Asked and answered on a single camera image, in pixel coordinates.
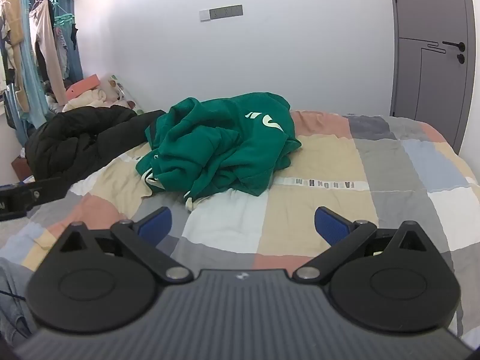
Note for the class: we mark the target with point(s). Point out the hanging pale pink garment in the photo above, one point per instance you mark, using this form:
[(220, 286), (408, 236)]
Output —
[(50, 52)]

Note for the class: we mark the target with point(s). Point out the brown wooden box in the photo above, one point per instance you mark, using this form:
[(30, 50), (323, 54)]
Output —
[(21, 167)]

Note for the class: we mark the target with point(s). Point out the pink pillow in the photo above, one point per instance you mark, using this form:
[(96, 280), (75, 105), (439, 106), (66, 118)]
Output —
[(84, 84)]

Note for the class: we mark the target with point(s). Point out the person's jeans leg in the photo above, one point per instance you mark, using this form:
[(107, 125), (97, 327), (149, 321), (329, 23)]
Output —
[(13, 300)]

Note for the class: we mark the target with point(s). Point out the hanging beige garment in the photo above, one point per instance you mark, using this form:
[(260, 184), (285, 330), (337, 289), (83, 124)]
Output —
[(11, 15)]

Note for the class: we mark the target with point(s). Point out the grey door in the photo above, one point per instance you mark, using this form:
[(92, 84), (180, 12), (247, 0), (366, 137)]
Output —
[(431, 82)]

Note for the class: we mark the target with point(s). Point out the hanging light blue garment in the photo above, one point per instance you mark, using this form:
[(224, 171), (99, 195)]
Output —
[(32, 75)]

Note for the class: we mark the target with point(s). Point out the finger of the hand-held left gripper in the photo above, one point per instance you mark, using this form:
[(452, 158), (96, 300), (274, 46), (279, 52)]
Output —
[(48, 192)]

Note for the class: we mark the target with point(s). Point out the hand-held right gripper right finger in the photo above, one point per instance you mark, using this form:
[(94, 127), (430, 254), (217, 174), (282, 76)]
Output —
[(330, 225)]

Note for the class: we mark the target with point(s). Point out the black puffer jacket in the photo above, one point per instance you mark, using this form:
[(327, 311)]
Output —
[(78, 138)]

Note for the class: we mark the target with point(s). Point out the plush toy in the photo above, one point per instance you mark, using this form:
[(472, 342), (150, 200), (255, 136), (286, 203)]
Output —
[(116, 90)]

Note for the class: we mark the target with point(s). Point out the grey wall switch panel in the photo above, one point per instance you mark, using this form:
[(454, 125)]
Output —
[(221, 12)]

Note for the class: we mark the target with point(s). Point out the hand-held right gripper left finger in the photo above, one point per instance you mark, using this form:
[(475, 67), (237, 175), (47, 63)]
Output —
[(156, 224)]

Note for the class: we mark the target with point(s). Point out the patchwork blanket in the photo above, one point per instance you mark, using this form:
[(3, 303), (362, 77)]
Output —
[(330, 165)]

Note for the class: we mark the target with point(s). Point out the green hoodie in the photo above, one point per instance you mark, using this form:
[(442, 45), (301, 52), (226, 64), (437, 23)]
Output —
[(217, 146)]

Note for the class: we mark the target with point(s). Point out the black door lock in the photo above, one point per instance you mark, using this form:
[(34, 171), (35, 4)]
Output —
[(460, 59)]

